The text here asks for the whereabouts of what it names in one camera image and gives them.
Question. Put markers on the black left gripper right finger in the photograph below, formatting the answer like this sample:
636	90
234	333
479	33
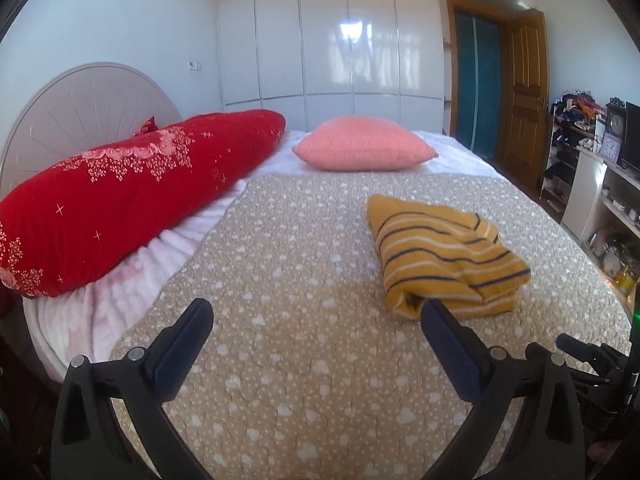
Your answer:
547	440

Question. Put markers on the teal curtain in doorway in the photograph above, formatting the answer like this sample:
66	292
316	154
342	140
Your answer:
479	83

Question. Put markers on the white fluffy bed sheet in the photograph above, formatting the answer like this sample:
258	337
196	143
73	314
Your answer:
91	319

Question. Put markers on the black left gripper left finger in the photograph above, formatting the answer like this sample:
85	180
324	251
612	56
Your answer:
110	422

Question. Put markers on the yellow striped knit sweater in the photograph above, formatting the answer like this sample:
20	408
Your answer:
435	252

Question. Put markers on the pink knit cushion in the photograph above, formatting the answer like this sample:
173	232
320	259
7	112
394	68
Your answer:
361	143

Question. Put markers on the black mantel clock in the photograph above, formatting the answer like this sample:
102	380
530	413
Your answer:
616	118

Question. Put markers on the round pale bed headboard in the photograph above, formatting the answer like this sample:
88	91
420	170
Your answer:
85	107

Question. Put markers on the beige heart pattern blanket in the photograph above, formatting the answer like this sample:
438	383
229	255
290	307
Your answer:
306	374

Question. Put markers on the white glossy wardrobe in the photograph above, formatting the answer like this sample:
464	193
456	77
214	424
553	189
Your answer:
312	60

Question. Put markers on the dark shoe rack shelf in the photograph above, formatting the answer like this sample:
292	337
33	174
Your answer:
560	167

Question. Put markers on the red floral bolster pillow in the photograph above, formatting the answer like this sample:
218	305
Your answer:
74	222

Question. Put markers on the small purple alarm clock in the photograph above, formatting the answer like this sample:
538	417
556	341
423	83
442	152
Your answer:
610	147

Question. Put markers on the pile of colourful clothes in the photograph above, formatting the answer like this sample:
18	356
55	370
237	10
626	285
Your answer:
577	109

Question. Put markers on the black monitor screen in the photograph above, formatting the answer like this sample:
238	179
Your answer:
629	156

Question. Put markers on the brown wooden door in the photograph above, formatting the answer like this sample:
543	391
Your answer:
525	88

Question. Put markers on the white shelf desk unit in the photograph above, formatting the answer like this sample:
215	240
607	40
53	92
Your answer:
602	213

